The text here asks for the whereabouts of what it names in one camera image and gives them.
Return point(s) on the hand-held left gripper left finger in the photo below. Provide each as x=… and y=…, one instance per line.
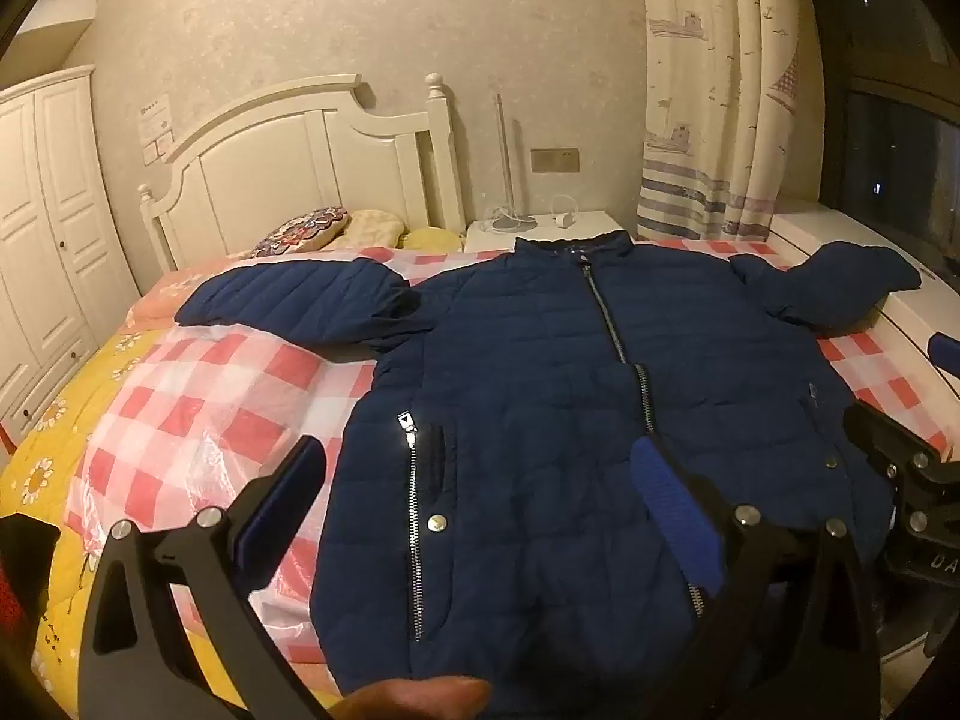
x=264, y=525

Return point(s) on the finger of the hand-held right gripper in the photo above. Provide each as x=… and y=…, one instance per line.
x=946, y=352
x=885, y=439

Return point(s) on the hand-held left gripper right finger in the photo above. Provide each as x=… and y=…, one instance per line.
x=671, y=510

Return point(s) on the navy blue puffer jacket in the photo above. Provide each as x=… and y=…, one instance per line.
x=525, y=390

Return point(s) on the person's left hand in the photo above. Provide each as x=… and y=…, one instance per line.
x=420, y=701

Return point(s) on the pink white checkered plastic sheet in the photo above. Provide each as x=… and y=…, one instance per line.
x=210, y=390

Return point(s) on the dark window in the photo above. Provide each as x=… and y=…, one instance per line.
x=900, y=150

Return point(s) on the yellow floral quilt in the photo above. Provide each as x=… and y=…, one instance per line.
x=45, y=465

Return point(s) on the dark red cloth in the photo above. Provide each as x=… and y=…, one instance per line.
x=22, y=585

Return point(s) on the colourful patterned pillow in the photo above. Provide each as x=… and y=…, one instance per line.
x=304, y=232

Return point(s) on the white nightstand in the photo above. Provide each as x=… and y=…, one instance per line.
x=585, y=223

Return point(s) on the cream pillow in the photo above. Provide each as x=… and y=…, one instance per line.
x=371, y=226

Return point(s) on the yellow pillow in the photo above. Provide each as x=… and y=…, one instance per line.
x=431, y=240

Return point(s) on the cream printed curtain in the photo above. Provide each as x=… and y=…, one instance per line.
x=712, y=90

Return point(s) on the white wardrobe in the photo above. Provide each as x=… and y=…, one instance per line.
x=52, y=240

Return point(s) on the white wooden headboard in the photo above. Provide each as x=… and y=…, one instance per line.
x=285, y=142

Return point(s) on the white pole lamp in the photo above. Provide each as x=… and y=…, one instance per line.
x=501, y=165

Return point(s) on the gold wall switch plate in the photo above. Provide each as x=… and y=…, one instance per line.
x=555, y=160

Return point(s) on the paper notes on wall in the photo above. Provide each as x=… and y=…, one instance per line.
x=156, y=127

